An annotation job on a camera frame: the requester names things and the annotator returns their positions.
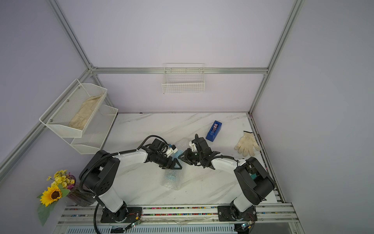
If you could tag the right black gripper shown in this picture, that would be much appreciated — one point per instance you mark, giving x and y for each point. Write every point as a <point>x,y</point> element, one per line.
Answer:
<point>187,158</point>

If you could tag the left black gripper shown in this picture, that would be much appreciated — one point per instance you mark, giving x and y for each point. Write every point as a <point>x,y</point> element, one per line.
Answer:
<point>169,165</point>

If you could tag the blue plastic wine glass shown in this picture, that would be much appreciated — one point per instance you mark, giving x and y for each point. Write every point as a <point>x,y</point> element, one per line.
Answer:
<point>173,178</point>

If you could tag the clear bubble wrap sheet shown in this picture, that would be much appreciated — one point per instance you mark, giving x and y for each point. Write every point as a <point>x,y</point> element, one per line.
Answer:
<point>182,144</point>

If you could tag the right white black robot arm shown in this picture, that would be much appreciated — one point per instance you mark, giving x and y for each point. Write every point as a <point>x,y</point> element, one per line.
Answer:
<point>254,180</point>

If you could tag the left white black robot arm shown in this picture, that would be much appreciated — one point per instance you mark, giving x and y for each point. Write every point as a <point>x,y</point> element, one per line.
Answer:
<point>97,178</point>

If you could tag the blue tape dispenser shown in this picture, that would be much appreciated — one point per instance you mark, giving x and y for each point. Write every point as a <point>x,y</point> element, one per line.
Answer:
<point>214,131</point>

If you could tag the white cotton work glove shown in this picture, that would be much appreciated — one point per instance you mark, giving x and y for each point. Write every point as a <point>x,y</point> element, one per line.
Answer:
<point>247,145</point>

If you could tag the dark ribbed glass vase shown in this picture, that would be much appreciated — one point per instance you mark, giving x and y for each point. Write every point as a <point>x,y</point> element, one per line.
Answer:
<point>80,198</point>

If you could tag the beige glove in shelf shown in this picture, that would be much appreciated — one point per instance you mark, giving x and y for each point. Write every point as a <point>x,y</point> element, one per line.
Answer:
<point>82,117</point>

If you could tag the white two-tier mesh shelf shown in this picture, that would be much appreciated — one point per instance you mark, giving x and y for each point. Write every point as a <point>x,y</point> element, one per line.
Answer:
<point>92,138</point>

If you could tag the artificial sunflower bouquet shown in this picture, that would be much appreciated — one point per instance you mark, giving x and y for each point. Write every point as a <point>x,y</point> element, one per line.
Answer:
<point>62,183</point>

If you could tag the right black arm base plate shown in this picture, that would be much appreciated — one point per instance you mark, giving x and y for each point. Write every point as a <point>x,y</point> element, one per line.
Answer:
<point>230,213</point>

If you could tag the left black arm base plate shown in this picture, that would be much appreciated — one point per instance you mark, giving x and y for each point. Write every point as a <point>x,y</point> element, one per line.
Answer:
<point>124,215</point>

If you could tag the white wire wall basket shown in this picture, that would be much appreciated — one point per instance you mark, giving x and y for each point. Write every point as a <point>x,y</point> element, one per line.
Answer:
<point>180,78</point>

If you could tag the aluminium front rail frame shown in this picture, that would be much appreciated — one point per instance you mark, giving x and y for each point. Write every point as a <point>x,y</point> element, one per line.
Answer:
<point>274,218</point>

